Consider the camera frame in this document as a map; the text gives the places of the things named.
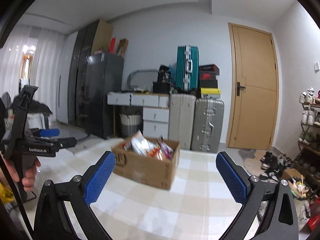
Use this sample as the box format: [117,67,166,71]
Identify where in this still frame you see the white red snack bag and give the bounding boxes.
[148,147,165,161]

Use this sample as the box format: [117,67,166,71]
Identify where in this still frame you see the purple white snack bag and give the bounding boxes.
[157,137,174,160]

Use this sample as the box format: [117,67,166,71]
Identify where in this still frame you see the white noodle snack bag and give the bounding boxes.
[123,130,156,157]

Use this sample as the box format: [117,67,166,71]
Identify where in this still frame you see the person's left hand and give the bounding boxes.
[4,158,41,192]

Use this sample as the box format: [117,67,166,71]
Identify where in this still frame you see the checked beige tablecloth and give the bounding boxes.
[34,138,241,239]

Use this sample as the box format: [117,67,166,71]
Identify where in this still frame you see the silver aluminium suitcase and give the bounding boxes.
[191,99,225,153]

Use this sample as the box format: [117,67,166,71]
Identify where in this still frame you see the small cardboard box on floor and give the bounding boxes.
[281,168,303,180]

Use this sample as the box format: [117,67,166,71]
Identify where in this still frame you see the brown cardboard SF box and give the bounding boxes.
[111,137,180,190]

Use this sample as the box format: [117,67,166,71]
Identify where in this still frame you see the white bin with sticks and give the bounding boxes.
[288,176,312,201]

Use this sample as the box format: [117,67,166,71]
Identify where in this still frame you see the woven laundry basket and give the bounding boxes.
[120,114,143,137]

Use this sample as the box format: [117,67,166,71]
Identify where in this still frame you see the dark grey refrigerator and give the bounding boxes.
[75,51,124,139]

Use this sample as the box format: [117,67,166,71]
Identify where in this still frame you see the wooden shoe rack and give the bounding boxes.
[295,87,319,190]

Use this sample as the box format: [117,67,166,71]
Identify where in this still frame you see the beige hard suitcase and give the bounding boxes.
[168,94,196,150]

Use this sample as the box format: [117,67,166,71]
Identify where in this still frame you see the wooden door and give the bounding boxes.
[227,23,279,150]

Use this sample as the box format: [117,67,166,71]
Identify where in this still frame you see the white drawer desk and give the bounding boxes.
[107,92,170,139]

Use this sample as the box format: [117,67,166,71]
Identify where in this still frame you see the stacked shoe boxes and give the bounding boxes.
[199,64,221,99]

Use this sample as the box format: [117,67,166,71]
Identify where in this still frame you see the oval mirror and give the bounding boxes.
[127,69,158,92]

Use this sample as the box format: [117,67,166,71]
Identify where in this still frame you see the black backpack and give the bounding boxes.
[152,65,171,94]

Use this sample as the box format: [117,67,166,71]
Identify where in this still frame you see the teal hard suitcase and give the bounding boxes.
[176,46,199,95]

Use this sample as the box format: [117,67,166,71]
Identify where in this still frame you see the wall light switch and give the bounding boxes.
[314,62,320,72]

